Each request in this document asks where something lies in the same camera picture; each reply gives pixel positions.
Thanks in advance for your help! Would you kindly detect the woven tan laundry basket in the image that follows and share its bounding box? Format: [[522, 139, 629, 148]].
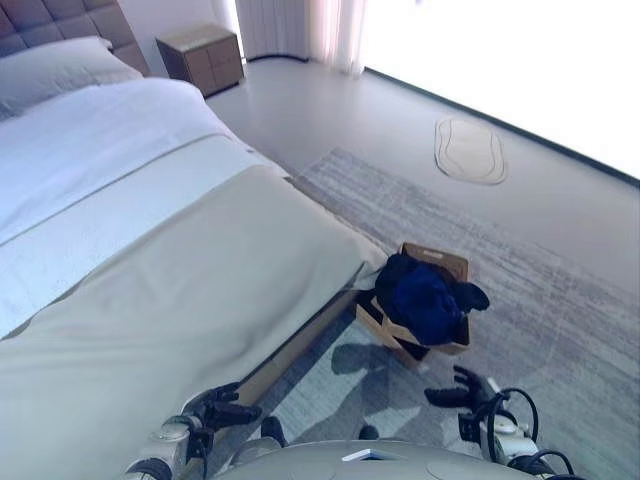
[[354, 242, 472, 372]]

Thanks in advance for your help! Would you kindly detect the bed with beige cover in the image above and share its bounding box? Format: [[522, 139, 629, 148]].
[[0, 164, 389, 480]]

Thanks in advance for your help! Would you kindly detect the navy blue garment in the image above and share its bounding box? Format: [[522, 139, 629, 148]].
[[387, 264, 466, 346]]

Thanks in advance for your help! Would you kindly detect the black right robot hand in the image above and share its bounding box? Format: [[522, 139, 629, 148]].
[[423, 364, 494, 414]]

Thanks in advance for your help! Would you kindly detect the brown tufted headboard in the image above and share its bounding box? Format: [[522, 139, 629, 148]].
[[0, 0, 151, 79]]

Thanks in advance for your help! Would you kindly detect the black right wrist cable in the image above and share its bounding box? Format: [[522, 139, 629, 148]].
[[467, 387, 576, 480]]

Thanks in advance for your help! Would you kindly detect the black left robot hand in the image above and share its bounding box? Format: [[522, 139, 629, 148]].
[[197, 382, 264, 429]]

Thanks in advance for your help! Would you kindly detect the tan padded bed frame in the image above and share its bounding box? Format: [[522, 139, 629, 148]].
[[214, 174, 401, 436]]

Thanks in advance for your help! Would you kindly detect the small oval beige rug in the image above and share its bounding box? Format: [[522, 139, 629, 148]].
[[433, 117, 510, 187]]

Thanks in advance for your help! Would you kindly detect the large bright window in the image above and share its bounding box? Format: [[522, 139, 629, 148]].
[[364, 0, 640, 179]]

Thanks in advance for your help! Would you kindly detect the beige pillow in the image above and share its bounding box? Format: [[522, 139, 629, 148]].
[[0, 35, 144, 121]]

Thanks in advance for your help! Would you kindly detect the black garment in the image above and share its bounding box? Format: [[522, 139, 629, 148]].
[[373, 253, 491, 346]]

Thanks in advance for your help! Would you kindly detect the sheer white curtain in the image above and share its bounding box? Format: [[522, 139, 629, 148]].
[[234, 0, 371, 77]]

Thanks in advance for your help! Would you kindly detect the brown wooden nightstand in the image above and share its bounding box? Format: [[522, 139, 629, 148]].
[[155, 22, 246, 99]]

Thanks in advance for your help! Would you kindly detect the grey robot torso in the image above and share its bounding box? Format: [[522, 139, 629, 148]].
[[219, 438, 516, 480]]

